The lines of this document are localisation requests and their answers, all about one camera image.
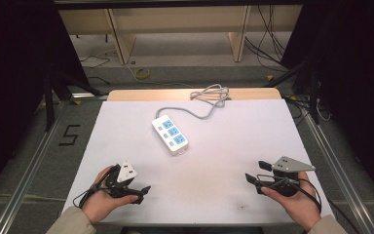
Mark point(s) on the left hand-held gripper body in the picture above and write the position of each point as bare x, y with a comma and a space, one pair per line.
120, 185

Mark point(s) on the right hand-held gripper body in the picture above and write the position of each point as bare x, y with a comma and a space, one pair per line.
287, 183

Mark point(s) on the white power strip blue sockets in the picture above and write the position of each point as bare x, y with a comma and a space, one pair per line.
169, 135

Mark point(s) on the person's right hand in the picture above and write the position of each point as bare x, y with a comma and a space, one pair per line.
302, 206

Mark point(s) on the person's left hand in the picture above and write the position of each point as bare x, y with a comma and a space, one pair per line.
99, 203

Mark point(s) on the black metal stand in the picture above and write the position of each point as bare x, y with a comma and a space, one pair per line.
313, 97
48, 104

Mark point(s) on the light wooden table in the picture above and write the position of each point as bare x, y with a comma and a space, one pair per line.
162, 94

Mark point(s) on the yellow tape roll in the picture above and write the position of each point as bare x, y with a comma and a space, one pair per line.
142, 73

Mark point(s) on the black curtain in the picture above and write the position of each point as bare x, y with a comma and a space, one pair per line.
354, 81
16, 81

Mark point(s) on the dark metal beam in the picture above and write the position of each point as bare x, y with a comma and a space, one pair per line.
175, 4

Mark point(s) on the aluminium floor rail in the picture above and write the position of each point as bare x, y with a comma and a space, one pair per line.
341, 175
29, 165

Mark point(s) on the light wooden desk frame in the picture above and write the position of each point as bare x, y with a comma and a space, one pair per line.
175, 19

